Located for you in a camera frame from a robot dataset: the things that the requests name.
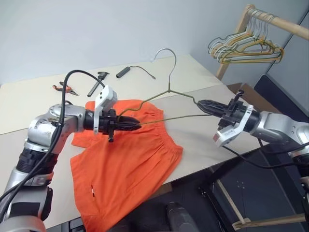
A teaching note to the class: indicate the wooden clothes rack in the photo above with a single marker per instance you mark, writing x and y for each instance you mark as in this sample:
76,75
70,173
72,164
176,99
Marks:
285,23

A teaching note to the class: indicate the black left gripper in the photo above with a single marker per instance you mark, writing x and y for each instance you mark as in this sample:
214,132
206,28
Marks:
106,122

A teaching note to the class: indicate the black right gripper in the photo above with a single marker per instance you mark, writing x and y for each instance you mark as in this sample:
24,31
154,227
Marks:
233,112

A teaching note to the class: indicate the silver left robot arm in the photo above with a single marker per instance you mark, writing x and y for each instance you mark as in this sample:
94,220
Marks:
68,120

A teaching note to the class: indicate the orange shorts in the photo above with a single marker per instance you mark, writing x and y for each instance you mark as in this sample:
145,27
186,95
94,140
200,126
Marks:
120,166

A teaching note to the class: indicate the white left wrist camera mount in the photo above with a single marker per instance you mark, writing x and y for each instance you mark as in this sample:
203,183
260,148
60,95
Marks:
106,95

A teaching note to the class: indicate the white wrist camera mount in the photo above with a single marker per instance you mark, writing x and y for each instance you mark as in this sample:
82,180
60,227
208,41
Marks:
228,135
106,95

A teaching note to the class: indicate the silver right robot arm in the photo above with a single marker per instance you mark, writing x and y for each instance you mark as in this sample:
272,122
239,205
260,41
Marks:
272,125

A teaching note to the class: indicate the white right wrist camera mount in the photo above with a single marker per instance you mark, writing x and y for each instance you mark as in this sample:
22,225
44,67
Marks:
228,135

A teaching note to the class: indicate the wooden base frame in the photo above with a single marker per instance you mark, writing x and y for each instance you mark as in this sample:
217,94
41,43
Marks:
231,200

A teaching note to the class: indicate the dark rounded shape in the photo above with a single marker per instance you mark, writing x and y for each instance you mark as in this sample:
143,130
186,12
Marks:
179,216

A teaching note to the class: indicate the black metal table frame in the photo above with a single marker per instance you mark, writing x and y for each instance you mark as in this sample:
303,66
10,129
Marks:
212,193

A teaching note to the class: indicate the black caliper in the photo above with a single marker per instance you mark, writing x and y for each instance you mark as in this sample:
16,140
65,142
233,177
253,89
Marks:
96,83

